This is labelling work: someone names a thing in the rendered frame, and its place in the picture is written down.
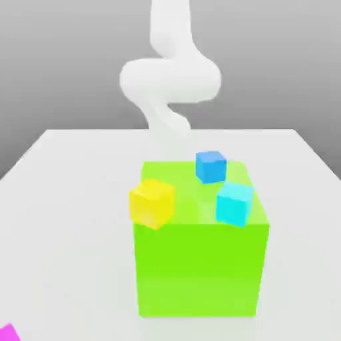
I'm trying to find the small cyan cube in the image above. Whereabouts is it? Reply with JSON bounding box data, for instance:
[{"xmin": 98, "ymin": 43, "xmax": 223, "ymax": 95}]
[{"xmin": 214, "ymin": 181, "xmax": 254, "ymax": 228}]

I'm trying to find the large green box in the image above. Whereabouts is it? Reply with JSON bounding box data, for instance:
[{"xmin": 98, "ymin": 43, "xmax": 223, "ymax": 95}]
[{"xmin": 133, "ymin": 160, "xmax": 270, "ymax": 318}]

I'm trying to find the small yellow cube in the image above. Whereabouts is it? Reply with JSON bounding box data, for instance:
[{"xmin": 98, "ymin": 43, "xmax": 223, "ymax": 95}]
[{"xmin": 129, "ymin": 178, "xmax": 176, "ymax": 230}]

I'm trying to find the small magenta cube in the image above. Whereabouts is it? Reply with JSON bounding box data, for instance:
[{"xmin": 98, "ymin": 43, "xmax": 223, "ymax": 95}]
[{"xmin": 0, "ymin": 322, "xmax": 22, "ymax": 341}]

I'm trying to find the small blue cube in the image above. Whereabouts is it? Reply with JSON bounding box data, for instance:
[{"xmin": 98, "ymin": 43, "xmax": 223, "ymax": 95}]
[{"xmin": 194, "ymin": 151, "xmax": 228, "ymax": 185}]

